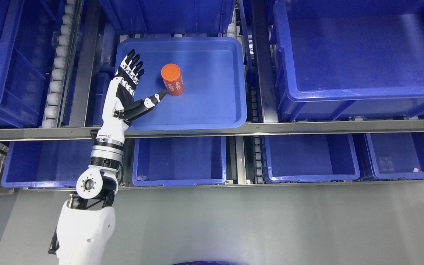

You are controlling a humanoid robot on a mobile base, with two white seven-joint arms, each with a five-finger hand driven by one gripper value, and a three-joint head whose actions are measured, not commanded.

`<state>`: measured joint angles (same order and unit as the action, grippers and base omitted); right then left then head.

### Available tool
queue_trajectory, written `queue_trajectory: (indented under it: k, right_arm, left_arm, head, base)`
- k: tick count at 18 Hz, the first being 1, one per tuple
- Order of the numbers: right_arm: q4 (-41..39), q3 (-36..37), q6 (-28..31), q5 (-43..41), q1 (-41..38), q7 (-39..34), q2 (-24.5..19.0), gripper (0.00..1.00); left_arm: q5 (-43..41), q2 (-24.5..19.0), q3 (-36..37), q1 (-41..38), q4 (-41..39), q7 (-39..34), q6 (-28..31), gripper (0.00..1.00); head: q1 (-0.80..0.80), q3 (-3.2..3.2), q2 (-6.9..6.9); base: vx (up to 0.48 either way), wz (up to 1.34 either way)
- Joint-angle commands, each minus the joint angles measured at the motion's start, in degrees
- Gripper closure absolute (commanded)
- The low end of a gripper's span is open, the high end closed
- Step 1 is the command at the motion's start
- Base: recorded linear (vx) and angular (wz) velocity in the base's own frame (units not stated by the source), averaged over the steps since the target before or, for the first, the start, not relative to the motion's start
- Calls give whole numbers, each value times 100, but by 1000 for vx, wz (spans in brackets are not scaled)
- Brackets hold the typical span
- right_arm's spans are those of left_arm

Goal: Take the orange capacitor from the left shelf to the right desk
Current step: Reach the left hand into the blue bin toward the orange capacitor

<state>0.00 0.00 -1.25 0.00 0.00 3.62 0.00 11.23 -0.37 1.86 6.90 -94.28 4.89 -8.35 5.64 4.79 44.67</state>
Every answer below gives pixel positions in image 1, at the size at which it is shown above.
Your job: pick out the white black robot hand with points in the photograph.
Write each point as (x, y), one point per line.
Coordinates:
(120, 108)

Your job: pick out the orange cylindrical capacitor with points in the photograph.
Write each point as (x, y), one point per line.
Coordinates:
(172, 79)

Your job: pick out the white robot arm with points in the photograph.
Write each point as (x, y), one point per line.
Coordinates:
(87, 219)

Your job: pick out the metal shelf rack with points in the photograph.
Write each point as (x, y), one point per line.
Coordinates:
(267, 111)

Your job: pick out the blue bin lower middle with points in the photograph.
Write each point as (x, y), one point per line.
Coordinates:
(181, 161)

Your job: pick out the blue bin lower left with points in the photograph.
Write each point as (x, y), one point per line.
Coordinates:
(45, 164)

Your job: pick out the blue shallow tray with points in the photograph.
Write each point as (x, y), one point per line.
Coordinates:
(213, 75)

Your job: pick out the blue bin top middle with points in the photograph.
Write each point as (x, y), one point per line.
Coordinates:
(169, 16)

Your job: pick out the blue bin upper left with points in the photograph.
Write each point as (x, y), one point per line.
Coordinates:
(27, 31)

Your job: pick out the blue bin lower right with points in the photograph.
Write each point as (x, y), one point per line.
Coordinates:
(310, 158)

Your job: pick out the large blue bin right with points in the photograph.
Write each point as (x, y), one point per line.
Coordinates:
(348, 59)

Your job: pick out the blue bin far right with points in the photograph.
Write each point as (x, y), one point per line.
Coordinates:
(391, 156)

